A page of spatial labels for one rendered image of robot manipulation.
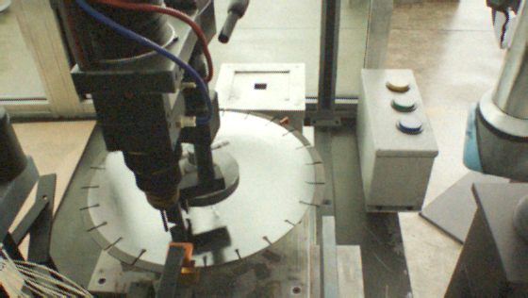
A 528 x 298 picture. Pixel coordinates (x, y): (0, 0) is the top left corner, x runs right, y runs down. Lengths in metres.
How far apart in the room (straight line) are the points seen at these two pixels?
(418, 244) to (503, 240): 0.98
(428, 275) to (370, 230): 0.95
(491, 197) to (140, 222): 0.68
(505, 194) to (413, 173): 0.24
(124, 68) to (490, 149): 0.62
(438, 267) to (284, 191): 1.26
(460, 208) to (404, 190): 1.18
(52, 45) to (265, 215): 0.73
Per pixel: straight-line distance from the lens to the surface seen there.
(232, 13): 0.52
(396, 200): 0.93
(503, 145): 0.83
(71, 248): 0.95
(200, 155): 0.58
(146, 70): 0.37
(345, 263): 0.76
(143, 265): 0.61
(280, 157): 0.73
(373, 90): 1.00
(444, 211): 2.04
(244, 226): 0.63
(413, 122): 0.90
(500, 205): 1.03
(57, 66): 1.23
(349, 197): 0.96
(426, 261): 1.88
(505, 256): 0.94
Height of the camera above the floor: 1.41
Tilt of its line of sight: 41 degrees down
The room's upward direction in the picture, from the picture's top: 4 degrees counter-clockwise
